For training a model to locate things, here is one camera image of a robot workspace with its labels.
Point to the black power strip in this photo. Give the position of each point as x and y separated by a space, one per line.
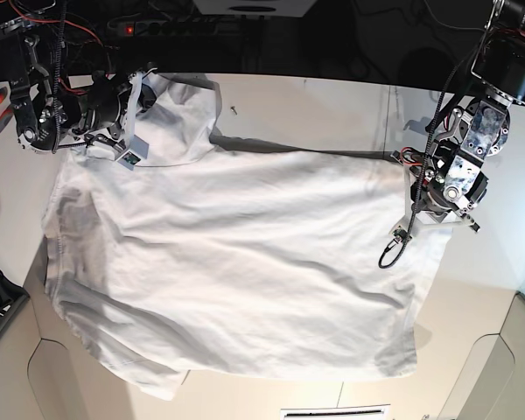
183 27

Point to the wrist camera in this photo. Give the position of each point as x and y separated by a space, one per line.
130 152
399 233

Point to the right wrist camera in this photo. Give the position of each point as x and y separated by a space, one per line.
130 152

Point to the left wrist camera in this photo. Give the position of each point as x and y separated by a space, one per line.
399 233

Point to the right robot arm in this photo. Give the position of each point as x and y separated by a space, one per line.
50 113

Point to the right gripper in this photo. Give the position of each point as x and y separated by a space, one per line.
110 110

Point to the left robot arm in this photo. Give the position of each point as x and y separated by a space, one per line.
446 177

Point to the white t-shirt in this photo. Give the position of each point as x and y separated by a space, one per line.
255 264

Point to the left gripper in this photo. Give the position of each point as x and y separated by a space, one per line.
430 211

